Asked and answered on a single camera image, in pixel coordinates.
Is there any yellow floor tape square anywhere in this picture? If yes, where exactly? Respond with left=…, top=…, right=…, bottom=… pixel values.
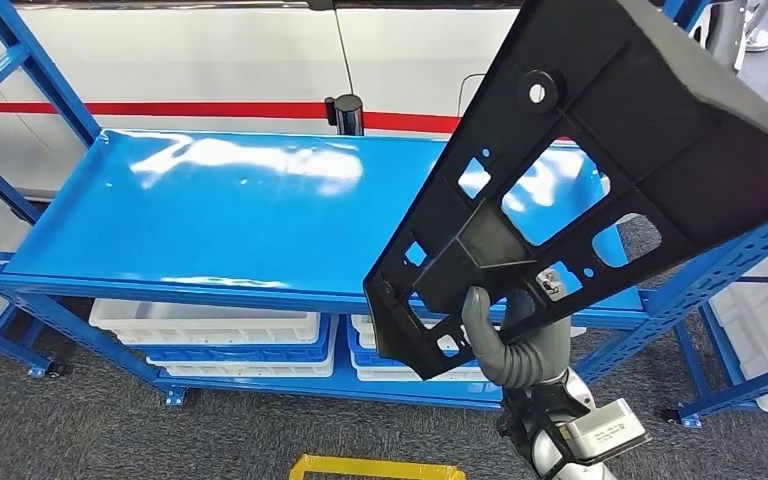
left=289, top=454, right=467, bottom=480

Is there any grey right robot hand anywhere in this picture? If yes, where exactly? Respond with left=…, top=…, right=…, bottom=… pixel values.
left=461, top=268, right=574, bottom=391

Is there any blue plastic crate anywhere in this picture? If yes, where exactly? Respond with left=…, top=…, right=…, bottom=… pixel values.
left=145, top=314, right=334, bottom=364
left=347, top=317, right=485, bottom=370

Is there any black stanchion post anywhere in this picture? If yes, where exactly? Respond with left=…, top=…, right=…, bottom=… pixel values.
left=324, top=93, right=365, bottom=137

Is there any blue metal shelf rack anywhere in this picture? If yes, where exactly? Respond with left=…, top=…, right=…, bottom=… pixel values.
left=660, top=272, right=768, bottom=430
left=0, top=0, right=768, bottom=412

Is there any black plastic plate bracket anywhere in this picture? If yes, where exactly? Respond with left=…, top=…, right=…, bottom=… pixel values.
left=362, top=0, right=768, bottom=382

